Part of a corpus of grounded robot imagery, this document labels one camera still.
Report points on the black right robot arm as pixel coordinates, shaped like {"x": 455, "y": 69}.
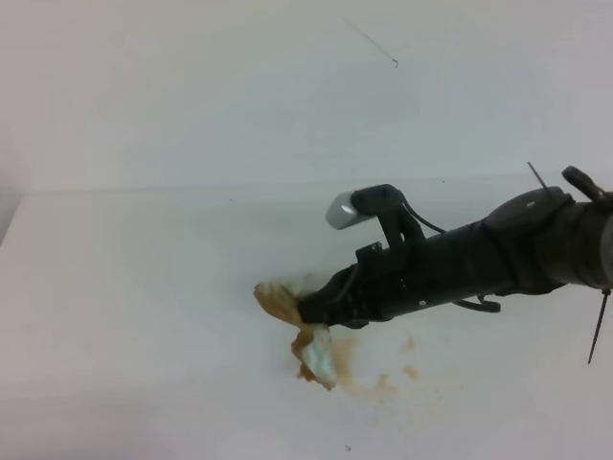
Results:
{"x": 532, "y": 244}

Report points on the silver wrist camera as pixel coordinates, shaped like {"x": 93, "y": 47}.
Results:
{"x": 382, "y": 202}

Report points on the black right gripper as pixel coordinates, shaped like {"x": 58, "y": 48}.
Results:
{"x": 414, "y": 273}

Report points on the brown coffee stain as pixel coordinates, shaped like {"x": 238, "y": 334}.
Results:
{"x": 349, "y": 367}

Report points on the black zip tie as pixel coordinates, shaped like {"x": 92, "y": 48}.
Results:
{"x": 605, "y": 296}

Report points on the green coffee-stained rag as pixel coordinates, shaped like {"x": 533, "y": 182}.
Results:
{"x": 287, "y": 306}

